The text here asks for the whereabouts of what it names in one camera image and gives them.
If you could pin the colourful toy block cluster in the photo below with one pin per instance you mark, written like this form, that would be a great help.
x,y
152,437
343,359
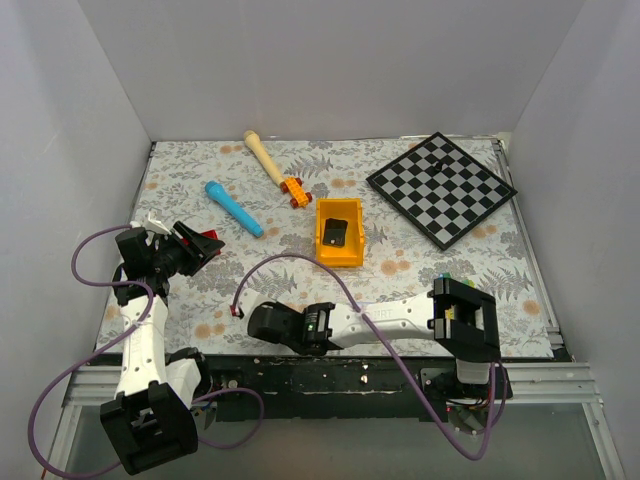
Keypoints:
x,y
452,301

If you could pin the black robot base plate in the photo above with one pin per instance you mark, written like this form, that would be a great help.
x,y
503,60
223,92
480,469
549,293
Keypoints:
x,y
343,387

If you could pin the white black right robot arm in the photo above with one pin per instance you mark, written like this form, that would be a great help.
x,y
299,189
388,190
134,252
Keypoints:
x,y
474,346

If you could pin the floral patterned table mat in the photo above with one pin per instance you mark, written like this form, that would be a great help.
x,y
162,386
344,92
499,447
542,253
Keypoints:
x,y
399,261

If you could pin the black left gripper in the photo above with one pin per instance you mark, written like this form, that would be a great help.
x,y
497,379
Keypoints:
x,y
199,250

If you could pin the black silver chessboard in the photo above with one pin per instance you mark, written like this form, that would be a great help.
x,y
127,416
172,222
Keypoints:
x,y
444,205

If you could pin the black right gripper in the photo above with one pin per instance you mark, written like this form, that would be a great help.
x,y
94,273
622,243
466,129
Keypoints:
x,y
277,305

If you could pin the aluminium frame rail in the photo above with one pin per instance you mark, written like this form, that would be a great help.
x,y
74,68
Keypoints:
x,y
532,383

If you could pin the yellow plastic bin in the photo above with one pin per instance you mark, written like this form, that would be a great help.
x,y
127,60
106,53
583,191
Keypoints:
x,y
352,254

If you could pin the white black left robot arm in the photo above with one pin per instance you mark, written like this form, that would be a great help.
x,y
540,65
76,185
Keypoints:
x,y
149,420

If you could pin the blue toy microphone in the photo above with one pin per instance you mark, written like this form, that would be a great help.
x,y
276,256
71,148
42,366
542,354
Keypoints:
x,y
217,193

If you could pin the red printed toy block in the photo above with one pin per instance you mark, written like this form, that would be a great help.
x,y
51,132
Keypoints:
x,y
211,234

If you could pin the cream toy microphone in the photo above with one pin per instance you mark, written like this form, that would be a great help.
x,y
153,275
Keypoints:
x,y
254,143

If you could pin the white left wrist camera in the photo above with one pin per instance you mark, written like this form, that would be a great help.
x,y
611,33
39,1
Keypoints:
x,y
151,223

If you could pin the orange toy car chassis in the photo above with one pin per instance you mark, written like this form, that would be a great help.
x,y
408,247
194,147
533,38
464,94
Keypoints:
x,y
299,198

